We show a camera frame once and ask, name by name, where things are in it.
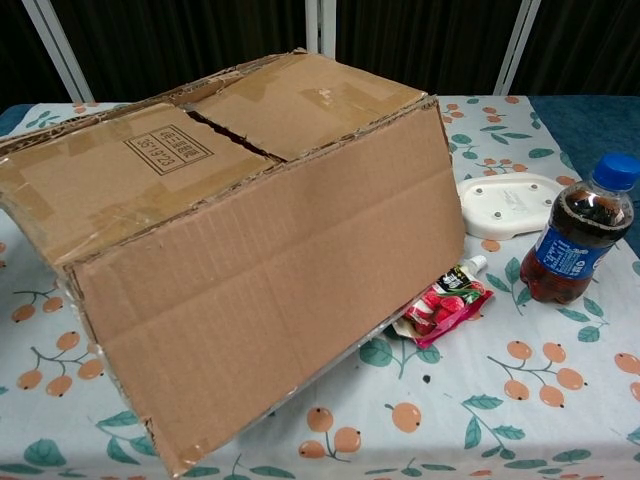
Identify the brown cardboard box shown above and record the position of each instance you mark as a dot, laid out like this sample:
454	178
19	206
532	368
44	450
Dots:
270	300

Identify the floral fruit print tablecloth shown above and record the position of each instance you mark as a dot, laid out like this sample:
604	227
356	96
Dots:
450	390

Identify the white frame pole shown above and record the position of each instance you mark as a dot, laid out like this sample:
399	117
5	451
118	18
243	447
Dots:
60	50
517	45
320	25

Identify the red fruit jelly pouch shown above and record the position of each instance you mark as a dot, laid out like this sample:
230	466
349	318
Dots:
445	310

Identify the white oval dish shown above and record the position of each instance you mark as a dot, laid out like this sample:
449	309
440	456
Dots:
510	210

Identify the cola bottle with blue cap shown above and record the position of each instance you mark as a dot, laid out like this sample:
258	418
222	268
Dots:
570	245

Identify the black pleated curtain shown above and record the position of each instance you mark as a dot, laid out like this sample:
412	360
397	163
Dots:
420	40
190	40
585	45
20	50

